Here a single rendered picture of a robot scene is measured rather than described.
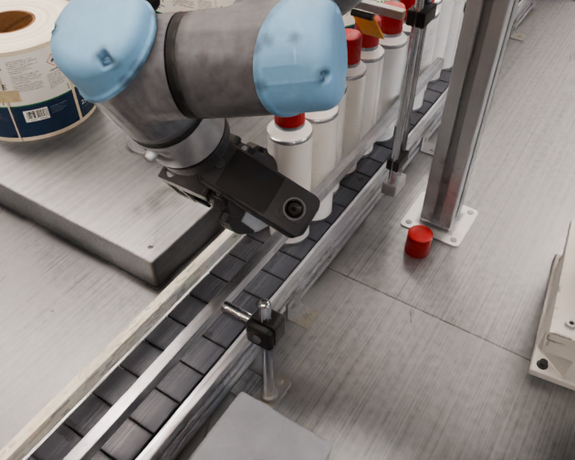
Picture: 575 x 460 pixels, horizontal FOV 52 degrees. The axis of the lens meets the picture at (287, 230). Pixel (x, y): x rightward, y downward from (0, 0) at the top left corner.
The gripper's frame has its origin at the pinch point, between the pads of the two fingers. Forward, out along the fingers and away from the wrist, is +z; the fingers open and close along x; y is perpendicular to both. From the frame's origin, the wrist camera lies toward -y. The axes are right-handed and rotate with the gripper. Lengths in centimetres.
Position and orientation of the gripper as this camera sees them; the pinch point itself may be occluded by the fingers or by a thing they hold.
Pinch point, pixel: (272, 218)
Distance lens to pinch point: 69.9
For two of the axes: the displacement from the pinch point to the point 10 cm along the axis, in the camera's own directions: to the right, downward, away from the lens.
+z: 2.7, 3.3, 9.1
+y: -8.4, -3.7, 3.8
